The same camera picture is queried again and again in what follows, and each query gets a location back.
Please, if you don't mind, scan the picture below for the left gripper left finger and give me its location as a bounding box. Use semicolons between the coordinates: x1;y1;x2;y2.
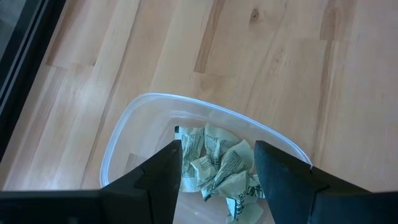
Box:
101;139;183;224

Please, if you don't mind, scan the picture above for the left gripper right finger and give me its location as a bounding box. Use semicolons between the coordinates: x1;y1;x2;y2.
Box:
254;140;373;224

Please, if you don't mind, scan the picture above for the green white packet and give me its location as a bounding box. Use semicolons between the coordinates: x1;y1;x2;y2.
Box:
200;170;251;202
174;125;205;193
214;139;255;187
203;123;241;162
225;183;266;224

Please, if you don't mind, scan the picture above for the large clear plastic container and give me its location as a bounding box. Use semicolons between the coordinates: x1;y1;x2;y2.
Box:
99;92;313;224

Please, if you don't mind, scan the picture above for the black aluminium table frame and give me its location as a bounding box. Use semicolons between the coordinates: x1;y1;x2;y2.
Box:
0;0;68;162

